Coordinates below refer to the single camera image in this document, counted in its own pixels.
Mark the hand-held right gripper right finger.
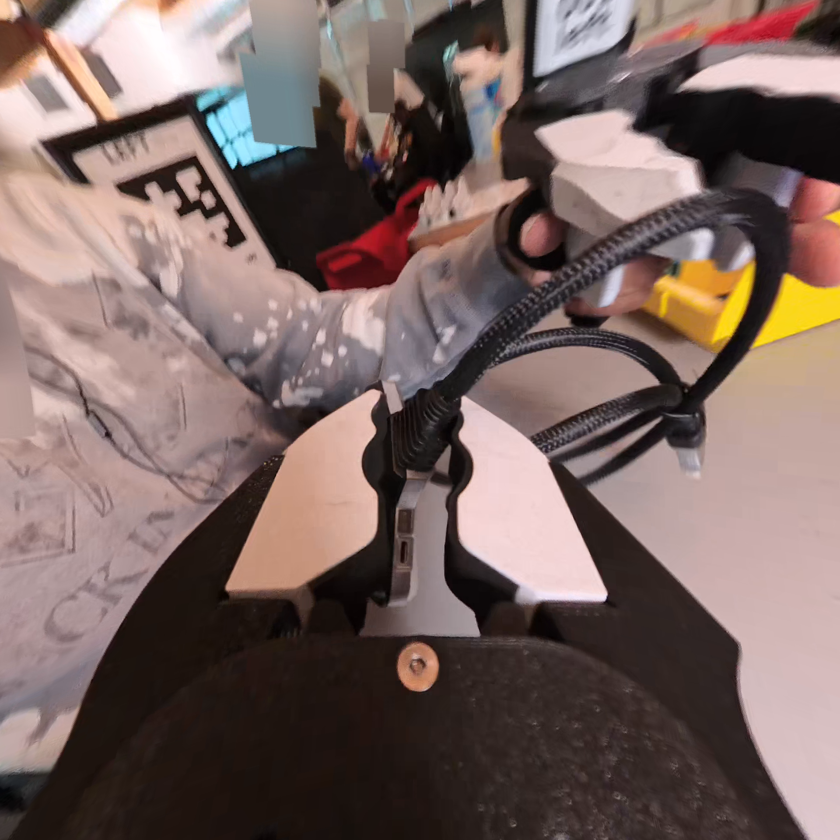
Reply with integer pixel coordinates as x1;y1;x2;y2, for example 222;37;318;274
448;394;609;606

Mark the wooden beam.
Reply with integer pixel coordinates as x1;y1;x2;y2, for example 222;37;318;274
0;20;119;122

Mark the red tote bag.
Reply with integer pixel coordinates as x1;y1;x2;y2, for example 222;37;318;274
316;177;437;291

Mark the person's left hand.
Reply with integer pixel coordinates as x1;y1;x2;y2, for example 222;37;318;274
499;176;840;322

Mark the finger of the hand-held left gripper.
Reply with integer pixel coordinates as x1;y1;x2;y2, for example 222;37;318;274
640;52;840;185

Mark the wooden top table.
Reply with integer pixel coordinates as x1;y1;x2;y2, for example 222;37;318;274
410;190;526;253

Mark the yellow plastic bin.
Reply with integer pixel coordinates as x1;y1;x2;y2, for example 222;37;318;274
642;210;840;352

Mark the white wipes canister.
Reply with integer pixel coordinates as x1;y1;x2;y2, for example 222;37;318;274
459;52;506;161

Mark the framed black white marker sign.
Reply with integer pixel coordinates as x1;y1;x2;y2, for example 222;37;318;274
41;97;277;270

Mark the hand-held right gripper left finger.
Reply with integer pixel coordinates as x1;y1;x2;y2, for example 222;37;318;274
225;389;389;627

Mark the silver hub with braided cable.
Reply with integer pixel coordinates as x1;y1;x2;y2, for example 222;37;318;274
377;187;791;608

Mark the row of white printed parts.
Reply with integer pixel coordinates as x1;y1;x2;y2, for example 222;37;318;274
416;180;473;227

